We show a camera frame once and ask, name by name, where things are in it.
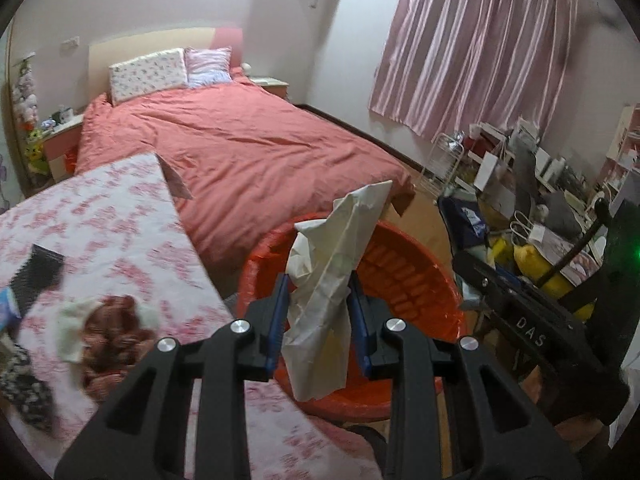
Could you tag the right bedside table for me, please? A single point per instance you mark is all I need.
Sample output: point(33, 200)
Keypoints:
point(272, 85)

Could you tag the black white patterned cloth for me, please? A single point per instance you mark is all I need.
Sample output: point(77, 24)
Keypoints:
point(31, 397)

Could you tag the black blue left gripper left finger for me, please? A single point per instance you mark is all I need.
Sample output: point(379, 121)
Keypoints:
point(184, 404)

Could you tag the pink striped pillow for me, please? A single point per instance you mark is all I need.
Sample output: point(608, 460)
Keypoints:
point(206, 67)

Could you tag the pink striped curtain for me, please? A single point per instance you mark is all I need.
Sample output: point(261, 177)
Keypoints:
point(451, 64)

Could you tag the pink floral table cloth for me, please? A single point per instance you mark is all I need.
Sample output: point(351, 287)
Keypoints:
point(119, 233)

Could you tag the pink left nightstand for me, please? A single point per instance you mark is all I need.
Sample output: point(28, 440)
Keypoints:
point(61, 148)

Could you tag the red plastic basin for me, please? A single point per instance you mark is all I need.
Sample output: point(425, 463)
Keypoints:
point(395, 268)

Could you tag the beige pink headboard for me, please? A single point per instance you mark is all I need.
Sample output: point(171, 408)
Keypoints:
point(101, 56)

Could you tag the cluttered desk pile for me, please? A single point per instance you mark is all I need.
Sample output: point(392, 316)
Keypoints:
point(519, 190)

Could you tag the pale green cloth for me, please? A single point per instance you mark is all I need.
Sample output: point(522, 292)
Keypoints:
point(71, 320)

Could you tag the black spiky plastic mat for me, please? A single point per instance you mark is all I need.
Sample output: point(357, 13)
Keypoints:
point(41, 270)

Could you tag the hanging plush toys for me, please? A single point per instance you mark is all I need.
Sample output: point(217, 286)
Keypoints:
point(25, 107)

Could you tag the blue tissue pack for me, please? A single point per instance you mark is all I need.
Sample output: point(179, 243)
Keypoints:
point(9, 312)

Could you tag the white wire rack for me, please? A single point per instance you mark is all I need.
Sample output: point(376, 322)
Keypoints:
point(442, 162)

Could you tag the salmon pink bed quilt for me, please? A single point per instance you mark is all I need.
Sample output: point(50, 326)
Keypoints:
point(250, 160)

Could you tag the white floral pillow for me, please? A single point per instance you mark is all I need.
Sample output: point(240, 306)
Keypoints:
point(146, 74)

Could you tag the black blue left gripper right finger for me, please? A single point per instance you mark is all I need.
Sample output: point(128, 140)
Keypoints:
point(495, 430)

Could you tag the white paper bag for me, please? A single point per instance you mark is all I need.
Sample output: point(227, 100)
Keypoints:
point(325, 251)

